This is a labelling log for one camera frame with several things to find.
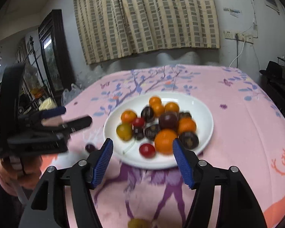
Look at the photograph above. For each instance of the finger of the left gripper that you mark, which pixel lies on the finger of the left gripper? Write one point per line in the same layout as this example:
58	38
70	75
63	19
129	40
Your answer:
75	125
46	114

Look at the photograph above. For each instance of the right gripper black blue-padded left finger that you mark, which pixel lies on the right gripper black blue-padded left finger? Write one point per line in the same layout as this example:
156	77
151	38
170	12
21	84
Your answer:
47	205

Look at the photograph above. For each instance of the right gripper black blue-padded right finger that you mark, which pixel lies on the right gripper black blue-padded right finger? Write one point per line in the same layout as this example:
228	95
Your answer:
238	205

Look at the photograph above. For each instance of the small red tomato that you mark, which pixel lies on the small red tomato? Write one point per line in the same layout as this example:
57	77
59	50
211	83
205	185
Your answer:
139	122

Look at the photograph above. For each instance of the dark cherry with stem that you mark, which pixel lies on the dark cherry with stem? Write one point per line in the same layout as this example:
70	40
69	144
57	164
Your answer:
138	133

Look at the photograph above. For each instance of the oblong dark passion fruit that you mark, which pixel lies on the oblong dark passion fruit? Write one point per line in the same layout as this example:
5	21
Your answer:
147	114

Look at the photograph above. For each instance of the dark purple passion fruit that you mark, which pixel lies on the dark purple passion fruit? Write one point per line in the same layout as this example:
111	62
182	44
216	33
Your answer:
151	132

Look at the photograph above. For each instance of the wrinkled dark passion fruit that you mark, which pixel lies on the wrinkled dark passion fruit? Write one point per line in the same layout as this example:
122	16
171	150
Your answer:
189	140

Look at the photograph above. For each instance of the small orange kumquat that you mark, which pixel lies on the small orange kumquat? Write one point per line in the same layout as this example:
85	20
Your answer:
158	109
155	100

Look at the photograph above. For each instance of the large orange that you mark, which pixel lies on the large orange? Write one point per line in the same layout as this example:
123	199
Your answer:
163	141

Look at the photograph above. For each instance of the large dark plum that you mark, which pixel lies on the large dark plum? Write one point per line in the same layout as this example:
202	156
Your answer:
168	120

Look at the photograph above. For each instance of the yellow-orange citrus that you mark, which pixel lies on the yellow-orange citrus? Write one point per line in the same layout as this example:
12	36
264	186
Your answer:
172	107

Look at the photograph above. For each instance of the small dark oval fruit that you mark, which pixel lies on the small dark oval fruit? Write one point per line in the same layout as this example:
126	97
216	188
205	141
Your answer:
184	115

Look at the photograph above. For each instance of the person's left hand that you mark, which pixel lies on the person's left hand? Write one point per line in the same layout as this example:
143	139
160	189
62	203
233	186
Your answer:
28	180

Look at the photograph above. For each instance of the cream lidded cup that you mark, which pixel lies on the cream lidded cup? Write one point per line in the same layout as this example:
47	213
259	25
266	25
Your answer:
47	104

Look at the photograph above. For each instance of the yellow-green citrus on plate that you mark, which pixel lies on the yellow-green citrus on plate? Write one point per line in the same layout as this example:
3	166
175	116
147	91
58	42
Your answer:
124	131

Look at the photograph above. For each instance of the white oval plate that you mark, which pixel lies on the white oval plate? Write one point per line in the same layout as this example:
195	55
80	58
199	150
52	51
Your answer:
128	152

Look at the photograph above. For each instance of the dark wooden framed cabinet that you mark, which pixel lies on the dark wooden framed cabinet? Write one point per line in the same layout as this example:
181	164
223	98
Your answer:
54	52

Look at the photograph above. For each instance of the pink patterned tablecloth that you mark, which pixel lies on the pink patterned tablecloth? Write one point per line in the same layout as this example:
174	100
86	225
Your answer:
249	133

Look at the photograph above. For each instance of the orange tangerine on plate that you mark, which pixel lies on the orange tangerine on plate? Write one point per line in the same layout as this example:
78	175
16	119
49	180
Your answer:
186	125

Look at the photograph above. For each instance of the checked beige curtain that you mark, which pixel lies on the checked beige curtain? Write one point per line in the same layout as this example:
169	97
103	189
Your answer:
113	29

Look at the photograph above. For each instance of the black hat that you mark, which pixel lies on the black hat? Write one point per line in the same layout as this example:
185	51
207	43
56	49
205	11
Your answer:
273	70

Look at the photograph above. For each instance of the white wall power strip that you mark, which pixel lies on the white wall power strip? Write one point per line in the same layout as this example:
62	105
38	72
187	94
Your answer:
234	35

